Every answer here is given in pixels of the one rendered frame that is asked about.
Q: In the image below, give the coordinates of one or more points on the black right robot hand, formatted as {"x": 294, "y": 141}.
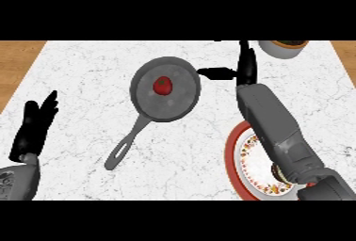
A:
{"x": 245, "y": 67}

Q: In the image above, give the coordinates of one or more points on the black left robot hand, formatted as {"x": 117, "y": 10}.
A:
{"x": 31, "y": 125}

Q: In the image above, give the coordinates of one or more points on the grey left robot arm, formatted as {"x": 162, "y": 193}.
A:
{"x": 21, "y": 179}

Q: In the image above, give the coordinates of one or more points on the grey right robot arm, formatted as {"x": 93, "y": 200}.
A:
{"x": 282, "y": 138}

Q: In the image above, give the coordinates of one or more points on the red tomato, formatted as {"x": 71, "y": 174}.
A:
{"x": 162, "y": 85}

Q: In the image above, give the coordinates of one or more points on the grey frying pan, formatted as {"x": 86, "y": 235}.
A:
{"x": 161, "y": 94}

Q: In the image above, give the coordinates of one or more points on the red-rimmed patterned white plate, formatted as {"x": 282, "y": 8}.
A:
{"x": 253, "y": 163}

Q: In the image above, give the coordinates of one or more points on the white pot with brown rim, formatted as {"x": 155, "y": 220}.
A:
{"x": 284, "y": 49}

